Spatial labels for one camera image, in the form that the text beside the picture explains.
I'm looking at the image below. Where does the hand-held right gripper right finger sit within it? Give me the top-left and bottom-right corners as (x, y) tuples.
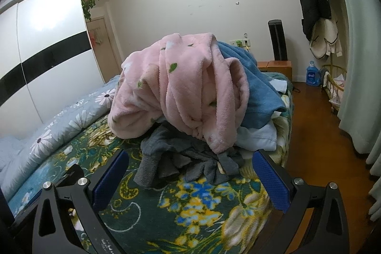
(252, 149), (353, 254)

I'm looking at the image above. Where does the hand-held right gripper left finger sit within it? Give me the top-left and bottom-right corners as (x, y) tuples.
(31, 150), (130, 254)

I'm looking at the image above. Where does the pink floral fleece garment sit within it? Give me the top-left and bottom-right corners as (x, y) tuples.
(108, 32), (250, 154)

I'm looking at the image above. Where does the light blue garment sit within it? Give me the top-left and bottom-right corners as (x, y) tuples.
(236, 79), (289, 159)

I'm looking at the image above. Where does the grey knitted garment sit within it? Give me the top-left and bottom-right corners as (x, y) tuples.
(134, 123), (253, 189)

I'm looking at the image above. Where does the grey daisy print duvet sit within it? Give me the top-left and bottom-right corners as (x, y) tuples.
(0, 74), (122, 201)

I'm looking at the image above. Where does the green floral blanket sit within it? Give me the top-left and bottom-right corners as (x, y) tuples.
(6, 75), (295, 254)

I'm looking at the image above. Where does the blue fleece garment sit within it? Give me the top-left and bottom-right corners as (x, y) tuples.
(216, 40), (288, 128)

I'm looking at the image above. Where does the gold metal rack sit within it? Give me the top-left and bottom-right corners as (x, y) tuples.
(320, 64), (348, 115)

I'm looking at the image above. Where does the wooden nightstand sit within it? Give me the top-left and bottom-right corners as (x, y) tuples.
(256, 60), (293, 82)

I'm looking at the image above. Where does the blue detergent bottle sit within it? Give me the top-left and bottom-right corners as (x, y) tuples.
(305, 60), (320, 86)

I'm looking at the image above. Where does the wooden door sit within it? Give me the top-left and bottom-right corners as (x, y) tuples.
(86, 15), (122, 83)

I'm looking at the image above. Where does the pale green curtain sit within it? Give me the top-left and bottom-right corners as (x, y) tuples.
(323, 0), (381, 177)

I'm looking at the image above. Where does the black tower heater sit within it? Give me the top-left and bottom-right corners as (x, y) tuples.
(268, 20), (289, 62)

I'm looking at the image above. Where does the white wardrobe with black stripe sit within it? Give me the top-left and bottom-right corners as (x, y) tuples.
(0, 0), (106, 124)

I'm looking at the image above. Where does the cream hanging jacket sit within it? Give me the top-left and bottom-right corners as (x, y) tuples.
(309, 17), (343, 60)

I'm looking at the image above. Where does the black hanging coat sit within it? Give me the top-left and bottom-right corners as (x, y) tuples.
(296, 0), (337, 40)

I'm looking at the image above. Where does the wall socket with plugs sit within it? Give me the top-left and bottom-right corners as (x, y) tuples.
(229, 33), (253, 49)

